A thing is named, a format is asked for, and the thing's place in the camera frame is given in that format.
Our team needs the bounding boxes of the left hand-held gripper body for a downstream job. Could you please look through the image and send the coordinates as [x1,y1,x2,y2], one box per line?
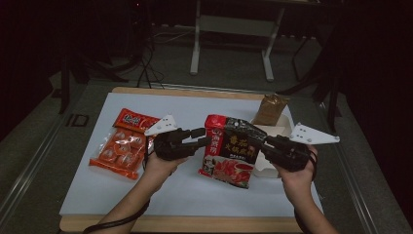
[144,113,196,162]

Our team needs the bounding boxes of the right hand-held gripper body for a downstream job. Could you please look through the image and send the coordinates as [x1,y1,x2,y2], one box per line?
[274,122,341,174]

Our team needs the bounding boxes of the gold foil packet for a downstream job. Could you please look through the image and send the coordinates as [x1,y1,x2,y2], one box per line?
[252,93,290,127]

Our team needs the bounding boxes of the red and black food packet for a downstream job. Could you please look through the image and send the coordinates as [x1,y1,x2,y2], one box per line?
[198,113,269,189]

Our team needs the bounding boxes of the clear packet of orange pieces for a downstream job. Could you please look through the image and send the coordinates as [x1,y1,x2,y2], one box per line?
[89,107,162,180]

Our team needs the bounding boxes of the person's left hand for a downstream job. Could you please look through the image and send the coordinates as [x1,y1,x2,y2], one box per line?
[142,151,189,193]

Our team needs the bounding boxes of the person's right hand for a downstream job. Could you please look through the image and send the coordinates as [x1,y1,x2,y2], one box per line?
[274,145,319,205]

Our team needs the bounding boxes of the white table mat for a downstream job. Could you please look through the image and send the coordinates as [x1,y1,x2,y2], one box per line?
[59,92,324,217]

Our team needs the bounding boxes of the dark metal stand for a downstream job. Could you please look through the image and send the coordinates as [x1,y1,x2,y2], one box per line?
[279,32,342,131]
[57,32,131,115]

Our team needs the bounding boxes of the white metal stand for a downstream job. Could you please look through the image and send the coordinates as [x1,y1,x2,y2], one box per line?
[189,0,286,82]

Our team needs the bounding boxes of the metal floor rail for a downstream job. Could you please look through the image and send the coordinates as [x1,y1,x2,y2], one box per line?
[335,142,383,234]
[0,113,67,223]

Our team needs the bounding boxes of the black cables on floor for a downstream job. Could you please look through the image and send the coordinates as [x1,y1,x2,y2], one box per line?
[135,28,167,89]

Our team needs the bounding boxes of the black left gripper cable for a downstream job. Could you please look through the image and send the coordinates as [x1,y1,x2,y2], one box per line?
[82,198,152,234]

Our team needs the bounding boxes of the black rectangular floor bracket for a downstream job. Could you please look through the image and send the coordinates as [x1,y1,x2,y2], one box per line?
[66,113,91,128]

